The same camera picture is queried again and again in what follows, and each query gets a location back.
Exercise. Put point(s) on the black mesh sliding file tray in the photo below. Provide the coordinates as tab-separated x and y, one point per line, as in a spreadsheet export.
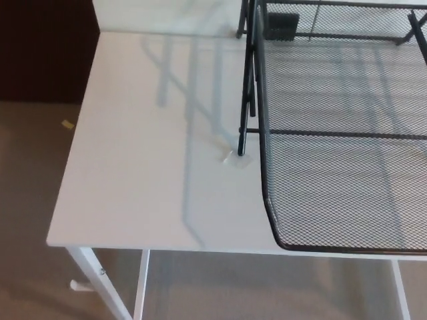
333	200

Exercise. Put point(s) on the clear tape piece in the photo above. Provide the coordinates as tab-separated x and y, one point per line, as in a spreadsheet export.
233	160

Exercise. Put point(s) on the yellow tape piece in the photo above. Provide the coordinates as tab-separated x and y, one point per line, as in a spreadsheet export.
68	124

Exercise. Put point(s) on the black rectangular plate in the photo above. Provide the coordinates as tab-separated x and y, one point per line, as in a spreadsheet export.
282	26

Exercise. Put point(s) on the silver leg bolt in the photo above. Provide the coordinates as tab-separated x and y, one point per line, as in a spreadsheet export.
101	271

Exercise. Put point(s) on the white leg hook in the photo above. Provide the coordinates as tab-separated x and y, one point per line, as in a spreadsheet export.
78	286

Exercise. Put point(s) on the dark brown wooden cabinet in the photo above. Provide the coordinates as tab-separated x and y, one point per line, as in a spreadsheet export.
43	50

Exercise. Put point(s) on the black metal file rack frame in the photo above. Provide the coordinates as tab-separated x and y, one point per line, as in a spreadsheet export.
242	146

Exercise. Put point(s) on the white metal table leg frame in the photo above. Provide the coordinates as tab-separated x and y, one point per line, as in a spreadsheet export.
401	290
86	266

